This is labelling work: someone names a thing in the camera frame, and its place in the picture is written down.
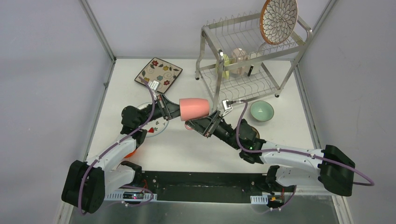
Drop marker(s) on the right white cable duct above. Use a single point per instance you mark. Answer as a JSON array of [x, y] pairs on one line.
[[262, 199]]

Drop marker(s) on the left white cable duct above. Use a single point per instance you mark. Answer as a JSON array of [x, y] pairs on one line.
[[130, 196]]

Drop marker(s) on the pink cup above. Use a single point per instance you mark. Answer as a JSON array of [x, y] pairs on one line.
[[193, 108]]

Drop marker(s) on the mint green bowl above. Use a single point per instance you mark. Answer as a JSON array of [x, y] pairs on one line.
[[262, 111]]

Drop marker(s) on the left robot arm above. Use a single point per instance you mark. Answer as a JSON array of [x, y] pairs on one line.
[[88, 182]]

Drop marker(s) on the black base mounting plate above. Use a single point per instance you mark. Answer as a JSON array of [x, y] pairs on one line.
[[203, 187]]

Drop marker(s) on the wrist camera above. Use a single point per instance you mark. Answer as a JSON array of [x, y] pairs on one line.
[[154, 85], [227, 106]]

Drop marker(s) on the steel two-tier dish rack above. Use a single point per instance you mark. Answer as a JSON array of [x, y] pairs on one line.
[[236, 63]]

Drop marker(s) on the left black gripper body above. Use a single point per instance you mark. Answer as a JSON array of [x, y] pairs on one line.
[[167, 107]]

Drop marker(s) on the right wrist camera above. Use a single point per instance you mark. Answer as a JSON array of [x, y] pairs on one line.
[[227, 106]]

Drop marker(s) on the watermelon pattern round plate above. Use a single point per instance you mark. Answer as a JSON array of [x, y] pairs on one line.
[[156, 127]]

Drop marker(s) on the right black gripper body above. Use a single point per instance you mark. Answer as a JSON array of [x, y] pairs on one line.
[[221, 129]]

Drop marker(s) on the square floral plate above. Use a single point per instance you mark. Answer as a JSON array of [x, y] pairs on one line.
[[165, 73]]

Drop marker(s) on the white ribbed mug black handle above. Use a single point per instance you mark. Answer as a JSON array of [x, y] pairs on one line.
[[254, 67]]

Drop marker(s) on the white cable duct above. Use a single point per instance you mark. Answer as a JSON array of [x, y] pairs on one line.
[[262, 199], [130, 196]]

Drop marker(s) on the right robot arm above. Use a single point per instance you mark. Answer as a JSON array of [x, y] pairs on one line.
[[329, 168]]

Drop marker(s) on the orange plastic bowl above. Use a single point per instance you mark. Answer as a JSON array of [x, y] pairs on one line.
[[130, 154]]

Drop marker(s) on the dark patterned cream bowl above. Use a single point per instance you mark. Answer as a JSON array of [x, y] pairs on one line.
[[255, 131]]

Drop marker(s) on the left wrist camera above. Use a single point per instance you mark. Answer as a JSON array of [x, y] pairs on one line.
[[154, 85]]

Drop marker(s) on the brown rim petal pattern plate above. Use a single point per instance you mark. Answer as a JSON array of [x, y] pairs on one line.
[[277, 20]]

